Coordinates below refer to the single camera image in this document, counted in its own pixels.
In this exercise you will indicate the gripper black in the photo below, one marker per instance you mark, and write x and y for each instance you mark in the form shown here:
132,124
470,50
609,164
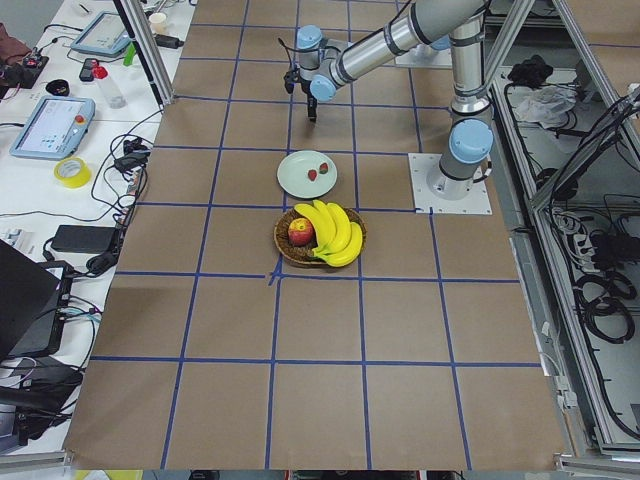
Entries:
310,98

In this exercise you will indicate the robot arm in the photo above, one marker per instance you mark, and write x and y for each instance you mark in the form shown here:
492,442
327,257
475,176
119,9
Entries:
320,66

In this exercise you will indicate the light green plate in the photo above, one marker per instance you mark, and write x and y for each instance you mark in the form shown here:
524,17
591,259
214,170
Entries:
292,174

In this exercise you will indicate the paper cup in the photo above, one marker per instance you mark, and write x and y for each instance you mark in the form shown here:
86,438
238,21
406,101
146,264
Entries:
158,22

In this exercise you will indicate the red apple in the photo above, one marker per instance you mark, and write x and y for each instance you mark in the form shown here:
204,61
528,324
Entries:
300,232

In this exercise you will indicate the yellow banana bunch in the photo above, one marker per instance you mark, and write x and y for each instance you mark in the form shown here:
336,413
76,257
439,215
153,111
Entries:
340,233

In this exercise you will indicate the teach pendant far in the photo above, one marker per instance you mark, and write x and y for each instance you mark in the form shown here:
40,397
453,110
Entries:
105,36

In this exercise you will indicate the teach pendant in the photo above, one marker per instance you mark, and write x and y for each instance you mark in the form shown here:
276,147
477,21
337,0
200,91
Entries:
55,128
105,36

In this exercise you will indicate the clear bottle red cap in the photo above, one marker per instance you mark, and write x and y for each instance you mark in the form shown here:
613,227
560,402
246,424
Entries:
110,90

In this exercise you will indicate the black phone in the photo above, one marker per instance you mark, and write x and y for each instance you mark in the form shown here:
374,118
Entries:
86,72

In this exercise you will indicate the yellow tape roll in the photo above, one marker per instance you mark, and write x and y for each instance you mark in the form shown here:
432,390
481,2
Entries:
72,172

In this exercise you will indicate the teach pendant near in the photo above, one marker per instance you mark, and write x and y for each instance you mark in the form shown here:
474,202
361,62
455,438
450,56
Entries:
55,128

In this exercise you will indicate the black power adapter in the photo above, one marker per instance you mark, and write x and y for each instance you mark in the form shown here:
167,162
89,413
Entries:
83,239

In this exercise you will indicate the black laptop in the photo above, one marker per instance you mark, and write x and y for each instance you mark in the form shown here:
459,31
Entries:
33,296

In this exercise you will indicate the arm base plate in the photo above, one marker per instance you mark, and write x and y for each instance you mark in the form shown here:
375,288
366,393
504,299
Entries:
435,193
425,56

